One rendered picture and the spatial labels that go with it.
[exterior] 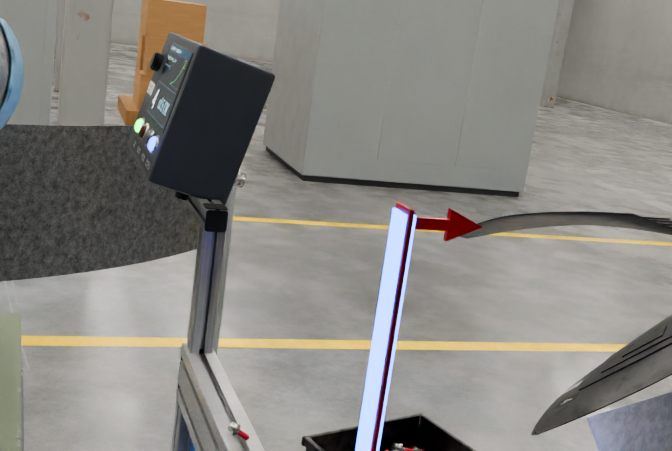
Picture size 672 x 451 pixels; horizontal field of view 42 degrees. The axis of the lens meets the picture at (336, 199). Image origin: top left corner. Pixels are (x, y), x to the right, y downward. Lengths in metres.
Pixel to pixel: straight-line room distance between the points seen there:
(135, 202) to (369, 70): 4.59
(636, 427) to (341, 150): 6.21
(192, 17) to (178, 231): 6.14
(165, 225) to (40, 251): 0.41
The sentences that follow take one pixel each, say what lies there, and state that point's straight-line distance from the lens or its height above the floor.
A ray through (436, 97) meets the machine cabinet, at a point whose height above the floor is 0.78.
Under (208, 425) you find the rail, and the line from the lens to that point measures 1.05.
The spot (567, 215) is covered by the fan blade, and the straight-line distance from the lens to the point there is 0.61.
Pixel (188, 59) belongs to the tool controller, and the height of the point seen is 1.23.
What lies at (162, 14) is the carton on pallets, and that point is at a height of 1.09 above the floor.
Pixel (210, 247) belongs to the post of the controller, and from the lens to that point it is 1.13.
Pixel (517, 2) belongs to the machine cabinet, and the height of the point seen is 1.61.
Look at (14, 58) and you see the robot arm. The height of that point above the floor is 1.25.
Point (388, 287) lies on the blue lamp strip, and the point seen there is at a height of 1.13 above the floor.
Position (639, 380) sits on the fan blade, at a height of 1.01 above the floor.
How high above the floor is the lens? 1.31
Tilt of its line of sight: 12 degrees down
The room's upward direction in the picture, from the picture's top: 8 degrees clockwise
